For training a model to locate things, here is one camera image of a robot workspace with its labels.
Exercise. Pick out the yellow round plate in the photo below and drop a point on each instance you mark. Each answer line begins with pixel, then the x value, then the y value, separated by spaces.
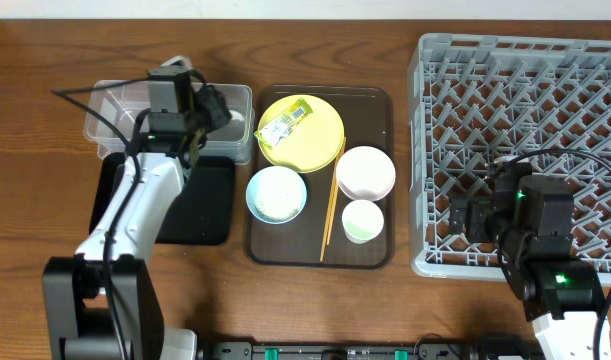
pixel 314 142

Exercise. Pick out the light blue bowl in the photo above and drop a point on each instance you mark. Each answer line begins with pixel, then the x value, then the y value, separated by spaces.
pixel 250 194

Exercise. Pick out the grey dishwasher rack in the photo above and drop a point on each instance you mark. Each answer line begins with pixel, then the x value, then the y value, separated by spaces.
pixel 475 98

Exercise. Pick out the clear plastic waste bin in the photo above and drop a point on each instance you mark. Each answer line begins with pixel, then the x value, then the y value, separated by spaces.
pixel 121 105

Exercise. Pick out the black waste tray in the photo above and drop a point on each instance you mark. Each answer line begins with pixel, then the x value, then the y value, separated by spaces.
pixel 205 205

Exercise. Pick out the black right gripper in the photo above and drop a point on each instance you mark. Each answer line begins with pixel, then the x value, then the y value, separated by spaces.
pixel 467 220

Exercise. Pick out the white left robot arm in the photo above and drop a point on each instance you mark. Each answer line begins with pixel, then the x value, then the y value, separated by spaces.
pixel 100 302

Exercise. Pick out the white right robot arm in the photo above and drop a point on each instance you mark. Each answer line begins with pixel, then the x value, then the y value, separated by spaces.
pixel 528 218

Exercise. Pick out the rice grains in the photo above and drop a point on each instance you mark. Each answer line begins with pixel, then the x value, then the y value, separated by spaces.
pixel 278 196

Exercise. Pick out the pale green cup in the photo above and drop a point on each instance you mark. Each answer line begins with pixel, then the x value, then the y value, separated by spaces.
pixel 362 221

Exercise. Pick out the dark brown serving tray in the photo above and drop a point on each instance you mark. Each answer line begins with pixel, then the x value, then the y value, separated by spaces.
pixel 368 120

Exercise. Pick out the white tissue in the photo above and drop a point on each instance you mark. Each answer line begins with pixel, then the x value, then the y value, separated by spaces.
pixel 237 119

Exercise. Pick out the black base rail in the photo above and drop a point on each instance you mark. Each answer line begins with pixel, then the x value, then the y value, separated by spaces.
pixel 429 347

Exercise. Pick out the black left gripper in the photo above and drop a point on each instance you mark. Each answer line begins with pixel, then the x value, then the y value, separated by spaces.
pixel 217 107

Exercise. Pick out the pink bowl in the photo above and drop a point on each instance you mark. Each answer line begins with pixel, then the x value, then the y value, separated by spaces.
pixel 365 173

